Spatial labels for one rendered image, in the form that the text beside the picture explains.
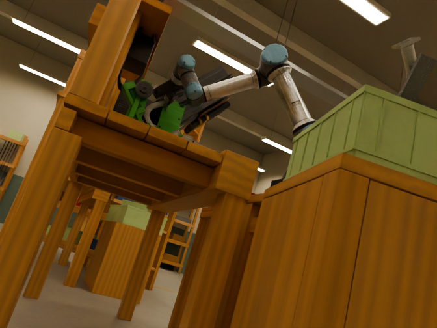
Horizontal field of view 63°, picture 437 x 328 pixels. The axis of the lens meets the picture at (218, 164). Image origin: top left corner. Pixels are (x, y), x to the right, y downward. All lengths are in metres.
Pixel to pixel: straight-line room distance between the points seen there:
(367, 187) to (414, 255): 0.16
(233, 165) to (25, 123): 9.83
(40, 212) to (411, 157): 0.99
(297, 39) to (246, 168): 5.33
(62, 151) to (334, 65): 6.06
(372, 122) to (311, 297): 0.39
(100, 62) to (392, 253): 1.02
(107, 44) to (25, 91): 9.86
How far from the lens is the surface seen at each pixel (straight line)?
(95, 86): 1.26
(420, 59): 1.05
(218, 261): 1.27
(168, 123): 1.92
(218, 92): 1.76
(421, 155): 0.89
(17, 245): 1.19
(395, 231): 0.82
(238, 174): 1.30
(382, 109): 0.87
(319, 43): 6.82
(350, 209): 0.76
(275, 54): 1.67
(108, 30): 1.35
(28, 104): 11.04
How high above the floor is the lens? 0.50
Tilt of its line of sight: 15 degrees up
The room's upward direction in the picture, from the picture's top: 17 degrees clockwise
